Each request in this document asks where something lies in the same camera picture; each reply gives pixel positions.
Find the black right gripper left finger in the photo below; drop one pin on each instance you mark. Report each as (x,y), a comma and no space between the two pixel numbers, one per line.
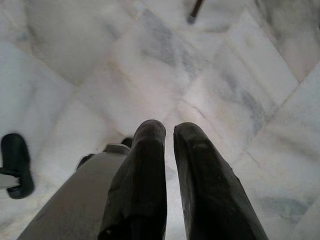
(140,187)

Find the black right robot foot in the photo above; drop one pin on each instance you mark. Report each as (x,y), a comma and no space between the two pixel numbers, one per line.
(83,160)

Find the grey left robot leg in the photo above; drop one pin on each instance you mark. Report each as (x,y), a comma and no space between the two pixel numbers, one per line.
(5,180)

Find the grey robot leg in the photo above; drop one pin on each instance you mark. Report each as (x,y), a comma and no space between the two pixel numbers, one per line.
(5,180)
(75,200)

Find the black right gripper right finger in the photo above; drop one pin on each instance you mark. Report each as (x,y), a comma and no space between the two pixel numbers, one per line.
(212,195)

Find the black table leg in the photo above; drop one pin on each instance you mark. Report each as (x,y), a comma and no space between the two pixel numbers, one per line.
(196,11)

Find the grey right robot leg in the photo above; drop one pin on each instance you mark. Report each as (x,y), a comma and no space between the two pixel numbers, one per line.
(75,200)

